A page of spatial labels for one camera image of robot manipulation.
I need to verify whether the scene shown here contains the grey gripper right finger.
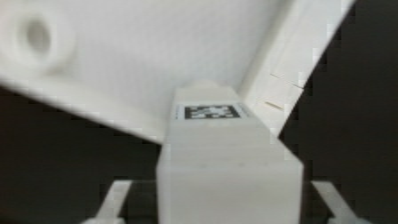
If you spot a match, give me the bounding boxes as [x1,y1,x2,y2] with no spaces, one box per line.
[312,181,374,224]

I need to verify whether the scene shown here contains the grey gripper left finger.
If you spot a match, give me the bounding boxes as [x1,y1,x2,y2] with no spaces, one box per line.
[83,180,134,224]

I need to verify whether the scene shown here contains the white desk leg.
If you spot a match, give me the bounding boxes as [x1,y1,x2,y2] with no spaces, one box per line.
[157,84,305,224]

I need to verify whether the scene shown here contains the white desk top tray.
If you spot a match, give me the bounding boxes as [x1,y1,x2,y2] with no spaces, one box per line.
[0,0,292,142]

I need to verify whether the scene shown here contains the white obstacle fence frame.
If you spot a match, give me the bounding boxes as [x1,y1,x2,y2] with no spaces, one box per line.
[239,0,356,135]

